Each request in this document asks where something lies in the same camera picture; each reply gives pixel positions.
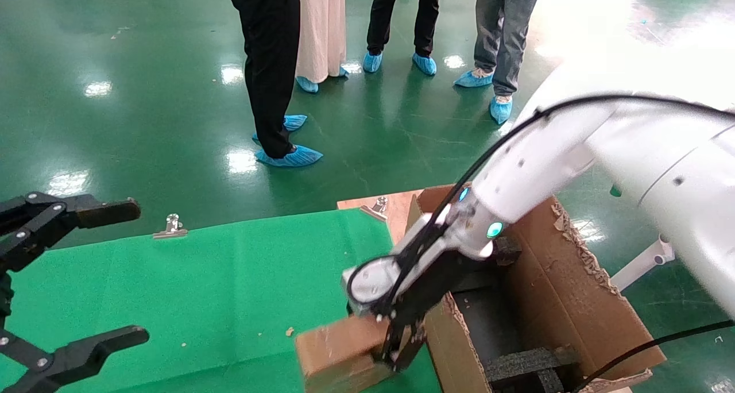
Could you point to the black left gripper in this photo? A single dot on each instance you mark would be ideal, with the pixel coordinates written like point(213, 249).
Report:
point(4, 295)

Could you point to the white table leg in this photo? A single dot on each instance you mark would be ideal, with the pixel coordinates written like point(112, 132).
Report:
point(643, 264)

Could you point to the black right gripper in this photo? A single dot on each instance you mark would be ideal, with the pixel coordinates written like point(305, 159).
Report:
point(436, 278)

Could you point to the black foam insert block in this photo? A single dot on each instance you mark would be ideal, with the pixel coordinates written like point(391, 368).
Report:
point(528, 364)
point(508, 249)

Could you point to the large open brown carton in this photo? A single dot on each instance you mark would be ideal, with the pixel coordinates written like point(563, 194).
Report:
point(563, 301)

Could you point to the person in white skirt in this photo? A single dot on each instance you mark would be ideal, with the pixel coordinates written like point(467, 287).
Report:
point(321, 31)

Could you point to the person in slim black trousers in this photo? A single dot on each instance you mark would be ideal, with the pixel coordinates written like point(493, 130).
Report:
point(382, 14)

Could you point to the blue shoe cover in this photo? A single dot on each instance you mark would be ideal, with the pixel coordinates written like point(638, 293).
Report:
point(501, 110)
point(307, 85)
point(296, 157)
point(294, 122)
point(474, 80)
point(343, 71)
point(425, 65)
point(372, 62)

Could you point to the metal binder clip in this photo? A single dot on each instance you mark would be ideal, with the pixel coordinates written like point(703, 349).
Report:
point(376, 208)
point(171, 229)

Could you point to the small brown cardboard box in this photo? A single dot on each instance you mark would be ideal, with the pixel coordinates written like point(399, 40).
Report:
point(339, 353)

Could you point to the person in grey jeans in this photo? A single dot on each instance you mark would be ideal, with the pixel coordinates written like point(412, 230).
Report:
point(508, 31)

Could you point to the large green table cloth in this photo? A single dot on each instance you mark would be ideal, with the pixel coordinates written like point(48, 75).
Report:
point(201, 289)

